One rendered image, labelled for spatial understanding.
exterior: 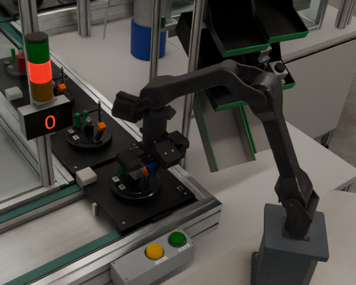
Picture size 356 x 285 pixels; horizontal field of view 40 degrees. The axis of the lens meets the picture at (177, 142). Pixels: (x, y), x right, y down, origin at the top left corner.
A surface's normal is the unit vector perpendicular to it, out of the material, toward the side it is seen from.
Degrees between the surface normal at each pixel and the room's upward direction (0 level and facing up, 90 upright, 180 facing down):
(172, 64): 0
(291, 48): 0
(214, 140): 45
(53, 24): 90
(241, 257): 0
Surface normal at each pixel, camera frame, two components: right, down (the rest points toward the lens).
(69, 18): 0.61, 0.52
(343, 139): 0.07, -0.79
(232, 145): 0.38, -0.15
